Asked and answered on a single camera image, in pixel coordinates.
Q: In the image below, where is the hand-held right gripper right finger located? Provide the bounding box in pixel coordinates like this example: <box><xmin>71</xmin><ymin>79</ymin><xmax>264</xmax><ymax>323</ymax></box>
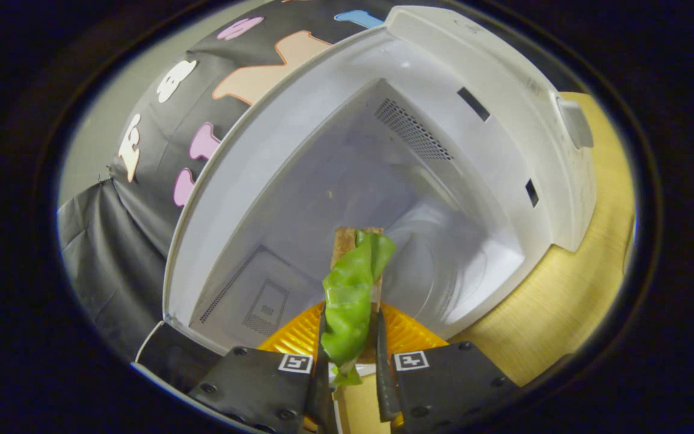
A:
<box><xmin>374</xmin><ymin>301</ymin><xmax>519</xmax><ymax>434</ymax></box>

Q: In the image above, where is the white microwave oven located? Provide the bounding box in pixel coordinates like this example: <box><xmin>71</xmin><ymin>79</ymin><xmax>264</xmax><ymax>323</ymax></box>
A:
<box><xmin>136</xmin><ymin>6</ymin><xmax>598</xmax><ymax>392</ymax></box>

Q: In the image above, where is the toast and lettuce sandwich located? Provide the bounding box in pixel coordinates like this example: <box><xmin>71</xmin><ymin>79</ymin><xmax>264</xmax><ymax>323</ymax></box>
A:
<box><xmin>321</xmin><ymin>226</ymin><xmax>397</xmax><ymax>434</ymax></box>

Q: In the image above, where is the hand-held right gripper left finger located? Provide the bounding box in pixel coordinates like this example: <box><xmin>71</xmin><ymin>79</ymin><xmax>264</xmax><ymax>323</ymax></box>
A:
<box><xmin>189</xmin><ymin>301</ymin><xmax>334</xmax><ymax>434</ymax></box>

